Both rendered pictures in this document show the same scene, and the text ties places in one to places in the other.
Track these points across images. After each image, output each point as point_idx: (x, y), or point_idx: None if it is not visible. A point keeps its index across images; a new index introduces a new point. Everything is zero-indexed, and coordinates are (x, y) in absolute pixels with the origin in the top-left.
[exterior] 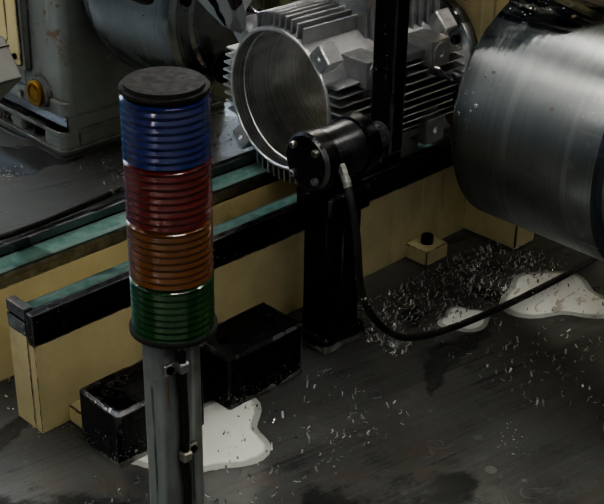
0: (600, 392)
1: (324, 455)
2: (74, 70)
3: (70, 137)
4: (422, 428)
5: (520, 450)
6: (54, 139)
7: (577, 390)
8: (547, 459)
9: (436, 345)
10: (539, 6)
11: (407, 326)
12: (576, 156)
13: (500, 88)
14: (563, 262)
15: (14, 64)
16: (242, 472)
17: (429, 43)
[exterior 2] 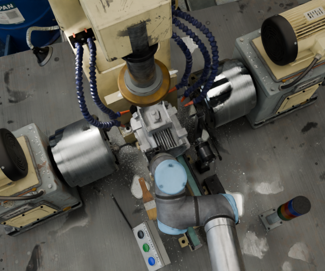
0: (239, 121)
1: (245, 183)
2: (73, 195)
3: (80, 202)
4: (241, 161)
5: (253, 145)
6: (77, 206)
7: (237, 125)
8: (257, 142)
9: (212, 145)
10: (216, 95)
11: None
12: (246, 111)
13: (225, 114)
14: (186, 102)
15: (150, 220)
16: (246, 200)
17: (176, 113)
